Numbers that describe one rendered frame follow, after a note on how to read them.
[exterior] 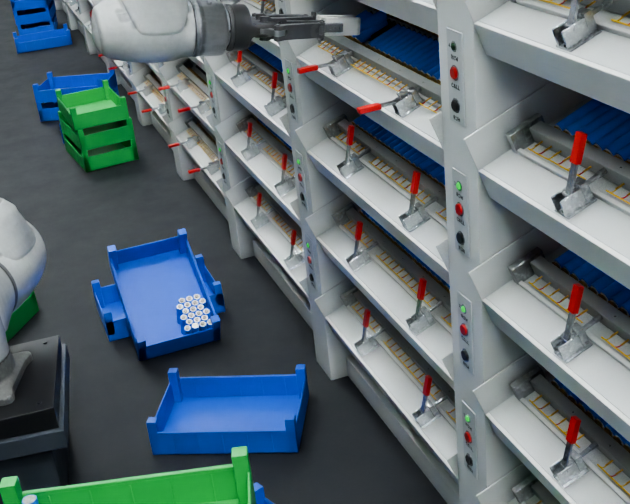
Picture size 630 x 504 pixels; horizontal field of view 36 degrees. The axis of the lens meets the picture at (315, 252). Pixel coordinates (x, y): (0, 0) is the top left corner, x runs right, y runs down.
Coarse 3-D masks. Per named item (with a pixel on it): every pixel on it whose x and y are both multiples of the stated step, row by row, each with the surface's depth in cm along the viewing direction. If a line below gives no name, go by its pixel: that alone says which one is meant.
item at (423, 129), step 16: (352, 0) 185; (416, 32) 169; (304, 48) 186; (320, 48) 183; (304, 64) 183; (320, 80) 179; (336, 80) 169; (352, 80) 166; (368, 80) 163; (352, 96) 164; (368, 96) 158; (384, 96) 155; (384, 112) 151; (416, 112) 146; (432, 112) 144; (400, 128) 148; (416, 128) 142; (432, 128) 140; (416, 144) 145; (432, 144) 137
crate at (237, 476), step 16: (240, 448) 120; (240, 464) 119; (16, 480) 119; (112, 480) 121; (128, 480) 120; (144, 480) 121; (160, 480) 121; (176, 480) 121; (192, 480) 121; (208, 480) 122; (224, 480) 122; (240, 480) 120; (16, 496) 118; (48, 496) 121; (64, 496) 121; (80, 496) 121; (96, 496) 121; (112, 496) 121; (128, 496) 122; (144, 496) 122; (160, 496) 122; (176, 496) 122; (192, 496) 122; (208, 496) 123; (224, 496) 123; (240, 496) 121
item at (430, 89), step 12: (336, 36) 178; (336, 48) 176; (348, 48) 171; (360, 48) 168; (360, 60) 168; (372, 60) 162; (384, 60) 160; (384, 72) 160; (396, 72) 154; (408, 72) 152; (396, 84) 154; (408, 84) 152; (420, 84) 147; (432, 84) 145; (432, 96) 144
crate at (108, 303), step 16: (208, 272) 260; (96, 288) 256; (112, 288) 259; (208, 288) 263; (96, 304) 258; (112, 304) 260; (224, 304) 251; (112, 320) 241; (112, 336) 243; (128, 336) 244
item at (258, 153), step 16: (240, 112) 261; (224, 128) 261; (240, 128) 260; (256, 128) 253; (240, 144) 256; (256, 144) 247; (272, 144) 241; (240, 160) 252; (256, 160) 244; (272, 160) 238; (288, 160) 231; (256, 176) 239; (272, 176) 233; (288, 176) 223; (272, 192) 227; (288, 192) 223; (288, 208) 217
